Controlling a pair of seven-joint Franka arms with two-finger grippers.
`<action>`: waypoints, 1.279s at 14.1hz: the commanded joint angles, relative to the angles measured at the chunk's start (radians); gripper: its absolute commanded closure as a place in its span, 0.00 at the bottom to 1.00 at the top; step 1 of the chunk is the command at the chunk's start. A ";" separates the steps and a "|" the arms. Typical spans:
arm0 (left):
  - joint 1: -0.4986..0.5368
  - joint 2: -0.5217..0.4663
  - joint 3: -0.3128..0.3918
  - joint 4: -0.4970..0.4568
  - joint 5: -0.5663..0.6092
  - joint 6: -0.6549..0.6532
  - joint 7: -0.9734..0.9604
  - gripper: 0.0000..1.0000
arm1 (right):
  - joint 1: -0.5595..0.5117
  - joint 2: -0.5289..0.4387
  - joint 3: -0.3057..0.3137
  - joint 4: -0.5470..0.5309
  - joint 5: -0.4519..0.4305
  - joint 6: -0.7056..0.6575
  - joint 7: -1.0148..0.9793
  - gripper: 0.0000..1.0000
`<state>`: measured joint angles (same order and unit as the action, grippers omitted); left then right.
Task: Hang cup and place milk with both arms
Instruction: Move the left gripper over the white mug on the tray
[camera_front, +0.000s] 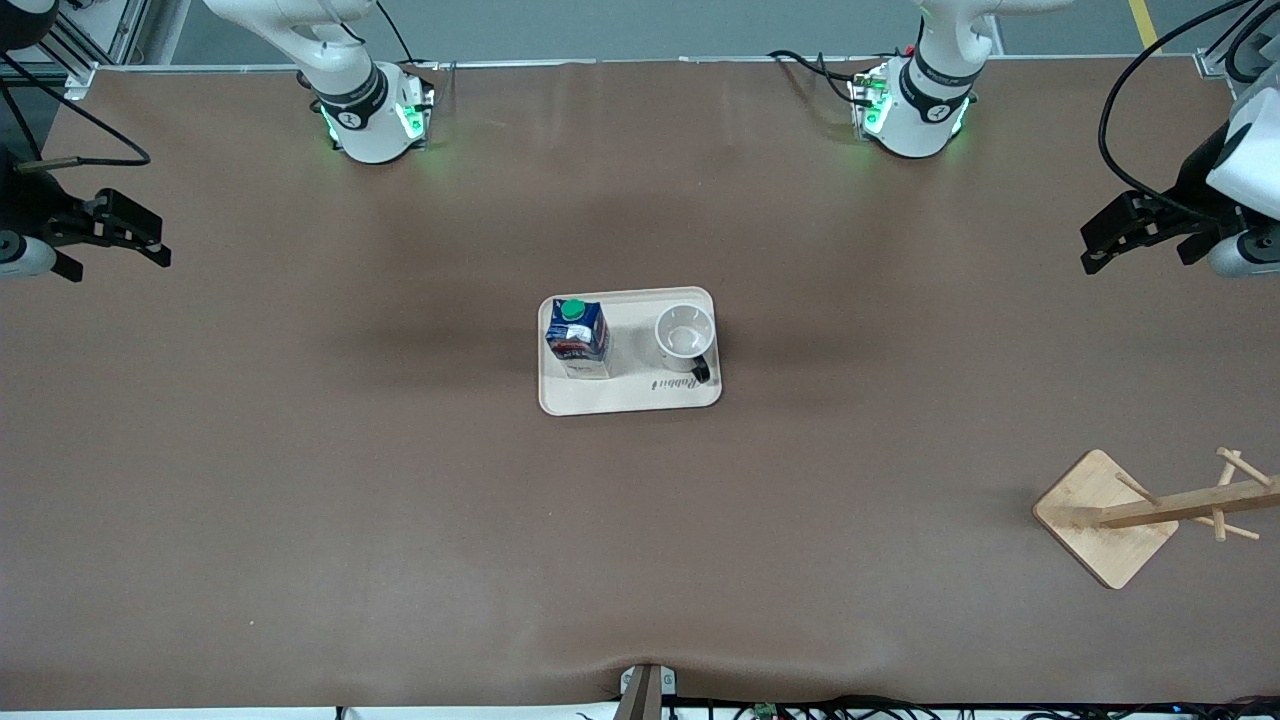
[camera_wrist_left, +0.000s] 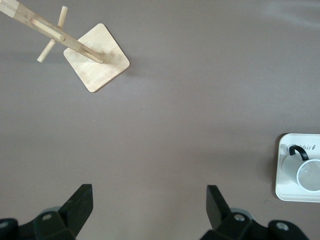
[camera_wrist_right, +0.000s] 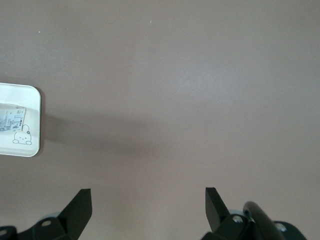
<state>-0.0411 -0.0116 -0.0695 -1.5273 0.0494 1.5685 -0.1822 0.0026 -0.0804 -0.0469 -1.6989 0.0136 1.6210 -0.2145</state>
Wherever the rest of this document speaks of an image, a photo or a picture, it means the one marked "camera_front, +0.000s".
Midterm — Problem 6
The white smiley cup black handle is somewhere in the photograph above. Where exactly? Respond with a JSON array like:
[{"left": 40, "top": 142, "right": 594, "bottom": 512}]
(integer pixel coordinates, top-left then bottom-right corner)
[{"left": 654, "top": 304, "right": 717, "bottom": 385}]

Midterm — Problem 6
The blue milk carton green cap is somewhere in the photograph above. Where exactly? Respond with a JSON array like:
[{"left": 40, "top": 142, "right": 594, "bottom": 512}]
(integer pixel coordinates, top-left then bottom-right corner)
[{"left": 545, "top": 297, "right": 613, "bottom": 381}]

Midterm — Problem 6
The wooden cup rack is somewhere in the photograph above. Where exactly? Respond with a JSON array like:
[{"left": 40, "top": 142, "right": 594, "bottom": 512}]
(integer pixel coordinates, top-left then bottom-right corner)
[{"left": 1033, "top": 447, "right": 1280, "bottom": 591}]

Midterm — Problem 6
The brown table mat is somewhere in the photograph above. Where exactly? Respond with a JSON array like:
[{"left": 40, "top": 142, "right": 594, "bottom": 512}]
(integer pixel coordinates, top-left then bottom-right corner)
[{"left": 0, "top": 55, "right": 1280, "bottom": 713}]

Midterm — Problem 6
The cream plastic tray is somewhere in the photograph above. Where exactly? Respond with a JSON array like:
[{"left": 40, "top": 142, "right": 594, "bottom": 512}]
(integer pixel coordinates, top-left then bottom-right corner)
[{"left": 538, "top": 287, "right": 723, "bottom": 417}]

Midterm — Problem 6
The aluminium frame profile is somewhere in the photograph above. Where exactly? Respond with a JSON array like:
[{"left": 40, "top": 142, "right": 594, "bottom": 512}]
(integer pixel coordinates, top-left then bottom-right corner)
[
  {"left": 1195, "top": 0, "right": 1280, "bottom": 83},
  {"left": 40, "top": 0, "right": 153, "bottom": 101}
]

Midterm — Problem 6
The black right base cable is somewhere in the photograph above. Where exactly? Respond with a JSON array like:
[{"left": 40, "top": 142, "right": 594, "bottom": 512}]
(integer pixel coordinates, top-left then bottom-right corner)
[{"left": 375, "top": 0, "right": 441, "bottom": 71}]

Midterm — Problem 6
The black base cable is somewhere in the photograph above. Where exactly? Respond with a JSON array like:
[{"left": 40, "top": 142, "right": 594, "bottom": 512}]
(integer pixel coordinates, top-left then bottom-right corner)
[
  {"left": 375, "top": 0, "right": 441, "bottom": 71},
  {"left": 768, "top": 50, "right": 866, "bottom": 106}
]

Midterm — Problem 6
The black left base cable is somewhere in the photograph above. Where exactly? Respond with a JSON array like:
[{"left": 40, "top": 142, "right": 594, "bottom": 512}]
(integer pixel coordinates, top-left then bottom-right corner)
[{"left": 768, "top": 50, "right": 866, "bottom": 106}]

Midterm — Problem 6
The table edge camera mount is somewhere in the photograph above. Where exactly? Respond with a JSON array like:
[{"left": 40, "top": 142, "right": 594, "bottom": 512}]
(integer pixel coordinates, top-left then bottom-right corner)
[{"left": 615, "top": 663, "right": 679, "bottom": 720}]

